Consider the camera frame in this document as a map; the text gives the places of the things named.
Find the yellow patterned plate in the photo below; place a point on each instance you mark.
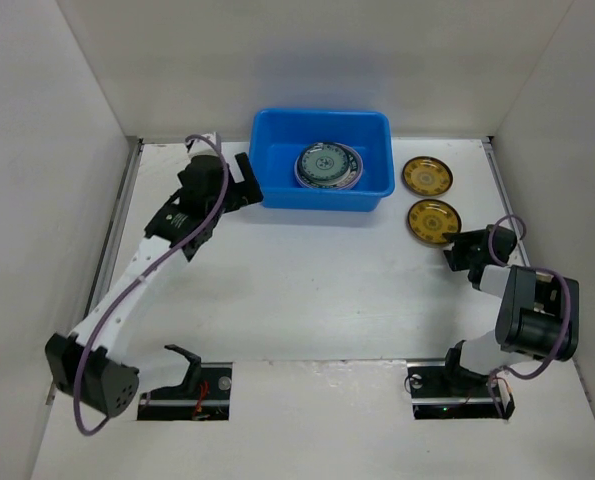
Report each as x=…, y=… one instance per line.
x=427, y=176
x=430, y=221

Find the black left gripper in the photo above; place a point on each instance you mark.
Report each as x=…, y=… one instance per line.
x=251, y=183

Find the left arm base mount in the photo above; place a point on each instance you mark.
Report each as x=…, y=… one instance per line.
x=176, y=385

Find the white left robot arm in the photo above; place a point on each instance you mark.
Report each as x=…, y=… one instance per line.
x=90, y=363

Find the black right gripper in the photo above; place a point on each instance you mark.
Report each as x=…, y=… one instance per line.
x=468, y=250

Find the blue plastic bin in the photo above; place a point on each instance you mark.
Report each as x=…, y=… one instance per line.
x=280, y=135

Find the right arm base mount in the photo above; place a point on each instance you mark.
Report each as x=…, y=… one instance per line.
x=437, y=395

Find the purple plate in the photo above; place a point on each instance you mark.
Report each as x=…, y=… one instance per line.
x=361, y=172

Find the white plate dark lettered rim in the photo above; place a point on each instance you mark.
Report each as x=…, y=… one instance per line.
x=354, y=175

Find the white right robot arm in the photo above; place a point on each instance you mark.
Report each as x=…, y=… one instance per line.
x=538, y=317

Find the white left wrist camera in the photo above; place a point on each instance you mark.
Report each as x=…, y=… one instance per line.
x=197, y=144

